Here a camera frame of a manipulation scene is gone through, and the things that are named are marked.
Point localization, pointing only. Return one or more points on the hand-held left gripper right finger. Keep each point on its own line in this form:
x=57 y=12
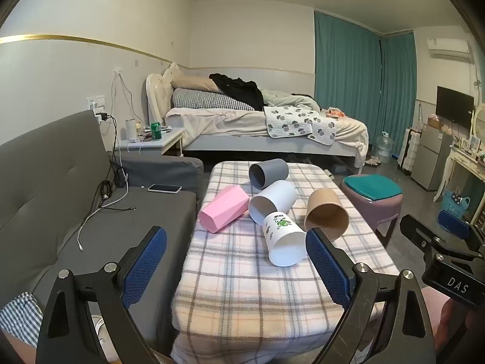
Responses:
x=327 y=269

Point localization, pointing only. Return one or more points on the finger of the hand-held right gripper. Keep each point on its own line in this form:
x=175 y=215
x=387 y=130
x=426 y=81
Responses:
x=416 y=229
x=452 y=222

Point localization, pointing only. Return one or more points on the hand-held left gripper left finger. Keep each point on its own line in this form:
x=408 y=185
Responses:
x=146 y=265

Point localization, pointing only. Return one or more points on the white cup with green print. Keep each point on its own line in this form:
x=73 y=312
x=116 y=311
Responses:
x=282 y=240

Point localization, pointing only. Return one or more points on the person's right forearm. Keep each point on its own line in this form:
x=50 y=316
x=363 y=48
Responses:
x=452 y=324

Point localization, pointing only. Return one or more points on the brown cup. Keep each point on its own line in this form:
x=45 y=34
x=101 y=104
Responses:
x=326 y=206

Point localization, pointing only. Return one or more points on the plain white cup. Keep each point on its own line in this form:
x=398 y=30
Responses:
x=274 y=199

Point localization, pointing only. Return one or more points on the pink faceted cup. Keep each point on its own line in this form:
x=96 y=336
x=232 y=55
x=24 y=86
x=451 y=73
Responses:
x=223 y=208

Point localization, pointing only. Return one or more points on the grey cup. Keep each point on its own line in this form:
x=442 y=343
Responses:
x=271 y=170

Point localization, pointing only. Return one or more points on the light blue basket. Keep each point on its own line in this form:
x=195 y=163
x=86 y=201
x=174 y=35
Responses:
x=454 y=201

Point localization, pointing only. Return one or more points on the purple plastic stool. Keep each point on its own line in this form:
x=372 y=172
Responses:
x=379 y=210

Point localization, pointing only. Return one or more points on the teal seat cushion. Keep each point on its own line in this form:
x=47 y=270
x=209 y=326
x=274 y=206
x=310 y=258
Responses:
x=373 y=186

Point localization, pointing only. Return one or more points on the silver fridge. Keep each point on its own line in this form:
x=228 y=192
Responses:
x=430 y=159

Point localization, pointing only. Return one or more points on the white smartphone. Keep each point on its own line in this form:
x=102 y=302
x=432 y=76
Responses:
x=165 y=188

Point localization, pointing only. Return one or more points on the white paper rolls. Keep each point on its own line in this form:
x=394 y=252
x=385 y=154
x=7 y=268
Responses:
x=411 y=149

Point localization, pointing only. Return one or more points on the slippers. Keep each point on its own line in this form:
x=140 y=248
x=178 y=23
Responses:
x=373 y=161

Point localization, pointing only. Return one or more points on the clear water jug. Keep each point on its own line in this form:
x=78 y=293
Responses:
x=385 y=149

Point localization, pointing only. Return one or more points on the plaid tablecloth table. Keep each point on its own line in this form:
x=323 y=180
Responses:
x=242 y=292

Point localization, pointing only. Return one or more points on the cardboard box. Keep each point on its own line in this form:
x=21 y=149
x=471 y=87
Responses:
x=435 y=123

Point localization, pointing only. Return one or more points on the white framed mirror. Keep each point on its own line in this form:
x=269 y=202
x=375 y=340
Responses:
x=479 y=119

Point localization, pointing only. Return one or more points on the grey sofa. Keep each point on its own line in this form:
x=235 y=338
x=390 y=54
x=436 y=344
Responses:
x=57 y=197

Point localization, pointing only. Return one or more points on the black television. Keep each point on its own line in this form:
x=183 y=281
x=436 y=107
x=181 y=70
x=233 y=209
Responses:
x=454 y=106

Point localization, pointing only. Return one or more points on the white nightstand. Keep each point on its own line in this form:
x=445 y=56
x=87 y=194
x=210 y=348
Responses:
x=166 y=142

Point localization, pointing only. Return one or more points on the green drink can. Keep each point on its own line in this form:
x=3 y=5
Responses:
x=156 y=131

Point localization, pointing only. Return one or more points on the teal curtain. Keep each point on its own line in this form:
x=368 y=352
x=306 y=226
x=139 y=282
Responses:
x=344 y=57
x=398 y=94

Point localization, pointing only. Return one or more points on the striped shorts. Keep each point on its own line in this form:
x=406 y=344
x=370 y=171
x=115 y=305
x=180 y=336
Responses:
x=19 y=316

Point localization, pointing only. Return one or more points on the white tumbler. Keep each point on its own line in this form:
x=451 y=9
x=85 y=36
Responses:
x=131 y=129

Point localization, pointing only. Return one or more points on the orange snack packet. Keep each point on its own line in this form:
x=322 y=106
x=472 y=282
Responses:
x=335 y=112

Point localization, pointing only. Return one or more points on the white patterned mat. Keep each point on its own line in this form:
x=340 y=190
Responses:
x=291 y=123

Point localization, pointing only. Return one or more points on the bed with white headboard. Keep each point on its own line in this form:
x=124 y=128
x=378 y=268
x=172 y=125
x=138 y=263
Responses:
x=227 y=125

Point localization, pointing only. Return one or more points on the white air conditioner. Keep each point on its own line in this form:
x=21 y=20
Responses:
x=449 y=48

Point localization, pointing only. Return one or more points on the pale green duvet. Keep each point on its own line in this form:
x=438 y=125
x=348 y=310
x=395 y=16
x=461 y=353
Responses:
x=291 y=99

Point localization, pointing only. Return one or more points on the checked pillow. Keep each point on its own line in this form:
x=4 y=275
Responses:
x=204 y=99

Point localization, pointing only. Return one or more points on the beige pillow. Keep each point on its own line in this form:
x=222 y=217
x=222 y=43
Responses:
x=193 y=82

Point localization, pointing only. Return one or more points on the black clothing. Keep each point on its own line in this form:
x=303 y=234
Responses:
x=238 y=89

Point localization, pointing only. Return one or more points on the wall socket with chargers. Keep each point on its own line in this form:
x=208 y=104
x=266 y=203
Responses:
x=96 y=104

